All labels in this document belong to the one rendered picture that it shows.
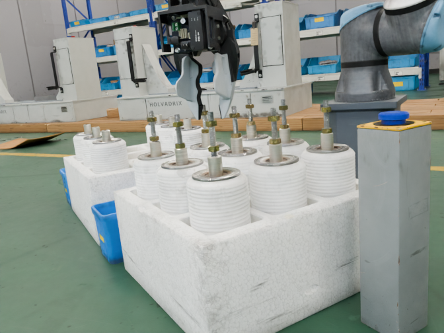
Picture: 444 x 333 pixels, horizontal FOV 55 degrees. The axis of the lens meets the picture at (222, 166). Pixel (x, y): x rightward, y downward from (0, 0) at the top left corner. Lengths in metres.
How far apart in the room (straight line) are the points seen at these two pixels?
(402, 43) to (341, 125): 0.23
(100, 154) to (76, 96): 2.88
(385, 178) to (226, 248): 0.24
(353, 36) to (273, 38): 1.74
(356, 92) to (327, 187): 0.41
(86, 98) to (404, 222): 3.63
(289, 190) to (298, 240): 0.08
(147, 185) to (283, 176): 0.29
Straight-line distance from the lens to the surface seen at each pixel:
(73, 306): 0.89
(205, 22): 0.58
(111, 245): 1.00
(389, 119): 0.62
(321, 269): 0.73
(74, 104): 3.95
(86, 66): 4.10
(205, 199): 0.62
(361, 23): 1.13
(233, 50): 0.62
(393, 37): 1.08
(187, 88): 0.63
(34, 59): 8.27
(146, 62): 3.54
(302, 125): 2.68
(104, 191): 1.10
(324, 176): 0.76
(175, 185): 0.72
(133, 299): 0.86
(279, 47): 2.83
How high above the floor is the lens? 0.41
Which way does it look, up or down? 13 degrees down
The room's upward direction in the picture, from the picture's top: 5 degrees counter-clockwise
